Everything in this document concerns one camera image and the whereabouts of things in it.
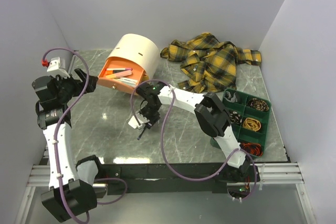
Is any aluminium rail frame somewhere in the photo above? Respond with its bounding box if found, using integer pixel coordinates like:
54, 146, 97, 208
15, 49, 316, 224

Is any yellow drawer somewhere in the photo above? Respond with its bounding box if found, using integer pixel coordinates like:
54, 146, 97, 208
140, 74, 150, 82

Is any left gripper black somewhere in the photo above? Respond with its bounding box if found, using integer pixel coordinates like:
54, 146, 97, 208
50, 68, 98, 103

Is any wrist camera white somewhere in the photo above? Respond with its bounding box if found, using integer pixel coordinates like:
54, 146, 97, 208
41, 57, 70, 78
128, 114, 149, 130

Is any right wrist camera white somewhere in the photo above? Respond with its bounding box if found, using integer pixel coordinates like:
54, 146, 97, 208
128, 114, 149, 130

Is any purple cable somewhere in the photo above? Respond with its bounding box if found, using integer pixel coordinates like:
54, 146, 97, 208
42, 48, 129, 223
130, 79, 259, 201

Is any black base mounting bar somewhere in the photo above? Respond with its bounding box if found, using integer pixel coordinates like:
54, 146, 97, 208
73, 162, 262, 200

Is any black thin pen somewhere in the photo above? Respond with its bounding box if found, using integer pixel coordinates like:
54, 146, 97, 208
137, 127, 146, 141

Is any yellow plaid shirt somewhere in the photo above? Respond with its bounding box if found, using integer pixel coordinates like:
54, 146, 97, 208
160, 33, 262, 93

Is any green compartment tray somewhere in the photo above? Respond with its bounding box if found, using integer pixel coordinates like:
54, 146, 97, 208
222, 88, 271, 159

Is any orange black highlighter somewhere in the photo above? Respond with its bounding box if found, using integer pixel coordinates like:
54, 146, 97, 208
106, 70, 126, 75

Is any dark floral hair band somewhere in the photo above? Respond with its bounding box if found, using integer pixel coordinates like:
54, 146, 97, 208
247, 98, 269, 112

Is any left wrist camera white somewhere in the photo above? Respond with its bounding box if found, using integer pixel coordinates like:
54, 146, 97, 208
41, 57, 70, 78

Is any tan hair band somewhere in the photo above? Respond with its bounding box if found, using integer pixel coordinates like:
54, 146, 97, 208
242, 118, 262, 132

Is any cream round drawer organizer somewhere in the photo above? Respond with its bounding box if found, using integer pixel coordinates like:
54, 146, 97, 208
108, 34, 160, 79

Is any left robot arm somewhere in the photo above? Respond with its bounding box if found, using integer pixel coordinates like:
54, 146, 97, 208
32, 68, 105, 223

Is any white pen pink cap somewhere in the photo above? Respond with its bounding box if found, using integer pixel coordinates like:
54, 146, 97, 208
106, 68, 132, 72

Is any green highlighter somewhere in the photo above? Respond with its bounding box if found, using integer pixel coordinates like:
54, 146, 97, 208
119, 78, 138, 84

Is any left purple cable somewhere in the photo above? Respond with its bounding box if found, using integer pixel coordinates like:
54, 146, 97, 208
42, 48, 129, 223

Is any orange pink highlighter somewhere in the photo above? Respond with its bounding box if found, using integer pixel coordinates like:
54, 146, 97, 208
106, 70, 132, 79

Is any orange black hair band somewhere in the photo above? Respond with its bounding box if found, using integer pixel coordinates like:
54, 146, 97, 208
240, 143, 263, 157

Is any grey hair band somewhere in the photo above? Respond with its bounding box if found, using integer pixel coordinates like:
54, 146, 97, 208
224, 90, 242, 103

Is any pink top drawer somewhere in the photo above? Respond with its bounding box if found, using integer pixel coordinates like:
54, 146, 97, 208
97, 57, 147, 93

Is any dark patterned hair band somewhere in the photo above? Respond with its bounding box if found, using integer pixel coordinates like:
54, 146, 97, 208
229, 110, 243, 125

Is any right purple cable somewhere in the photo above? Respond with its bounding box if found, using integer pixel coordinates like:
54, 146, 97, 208
130, 79, 259, 201

